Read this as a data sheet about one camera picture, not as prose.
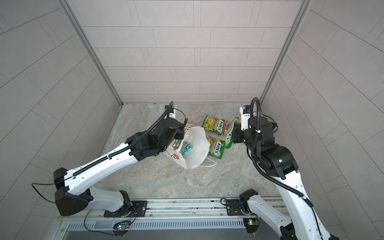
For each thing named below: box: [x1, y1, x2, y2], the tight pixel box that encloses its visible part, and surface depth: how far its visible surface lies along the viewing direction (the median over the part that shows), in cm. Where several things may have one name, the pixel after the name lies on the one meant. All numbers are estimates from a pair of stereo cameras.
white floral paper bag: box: [164, 123, 211, 170], surface depth 79 cm
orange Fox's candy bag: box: [223, 119, 237, 133], surface depth 103 cm
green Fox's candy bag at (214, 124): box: [202, 115, 226, 135], surface depth 104 cm
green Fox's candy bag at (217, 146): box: [205, 135, 226, 160], surface depth 93 cm
